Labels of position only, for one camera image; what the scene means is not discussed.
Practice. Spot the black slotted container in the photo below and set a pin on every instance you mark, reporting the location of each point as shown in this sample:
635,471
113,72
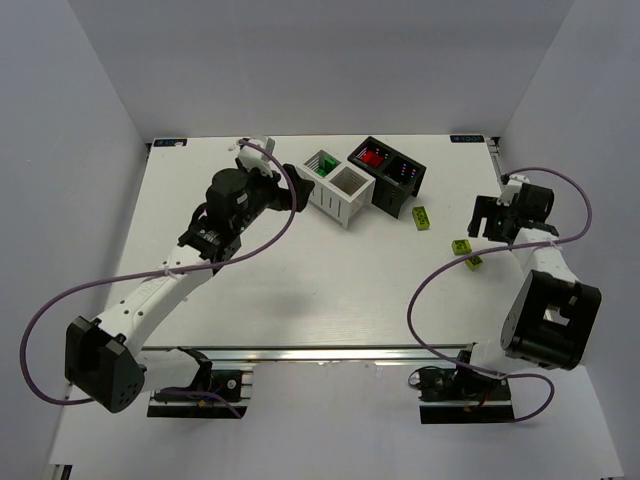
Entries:
397,179

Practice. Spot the yellow green small brick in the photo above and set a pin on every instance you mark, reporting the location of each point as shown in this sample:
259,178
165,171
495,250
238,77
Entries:
473,262

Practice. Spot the left blue table label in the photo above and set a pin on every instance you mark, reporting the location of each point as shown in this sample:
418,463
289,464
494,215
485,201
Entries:
169,142

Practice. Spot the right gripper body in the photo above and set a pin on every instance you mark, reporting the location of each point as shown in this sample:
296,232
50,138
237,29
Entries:
489,220

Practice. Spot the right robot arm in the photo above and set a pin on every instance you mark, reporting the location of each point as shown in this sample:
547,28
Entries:
552,317

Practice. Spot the white slotted container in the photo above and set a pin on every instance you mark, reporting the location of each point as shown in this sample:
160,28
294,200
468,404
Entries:
342,193

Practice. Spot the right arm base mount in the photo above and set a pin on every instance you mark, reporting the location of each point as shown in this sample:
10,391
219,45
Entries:
460,396

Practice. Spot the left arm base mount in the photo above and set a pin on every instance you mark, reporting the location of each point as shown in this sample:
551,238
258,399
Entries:
186,384

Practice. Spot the yellow green long brick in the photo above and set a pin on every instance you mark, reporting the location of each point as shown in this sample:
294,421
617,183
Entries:
421,218

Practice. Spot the aluminium table rail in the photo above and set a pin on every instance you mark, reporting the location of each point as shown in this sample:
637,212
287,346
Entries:
319,353

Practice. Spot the green long lego piece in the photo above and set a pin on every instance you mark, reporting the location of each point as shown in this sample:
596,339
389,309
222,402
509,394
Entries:
326,164

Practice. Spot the yellow green square brick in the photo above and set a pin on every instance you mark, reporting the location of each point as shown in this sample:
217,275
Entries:
461,247

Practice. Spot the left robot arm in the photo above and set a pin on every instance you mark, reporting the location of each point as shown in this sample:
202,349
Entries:
104,357

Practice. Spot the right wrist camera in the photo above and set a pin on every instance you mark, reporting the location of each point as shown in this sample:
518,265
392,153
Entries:
512,185

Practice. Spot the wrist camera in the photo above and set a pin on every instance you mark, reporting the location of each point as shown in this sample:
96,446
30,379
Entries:
512,185
253,154

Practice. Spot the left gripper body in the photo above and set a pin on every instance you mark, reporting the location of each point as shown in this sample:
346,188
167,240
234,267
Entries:
288,185

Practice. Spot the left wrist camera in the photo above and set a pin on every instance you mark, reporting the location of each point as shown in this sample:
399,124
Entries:
253,154

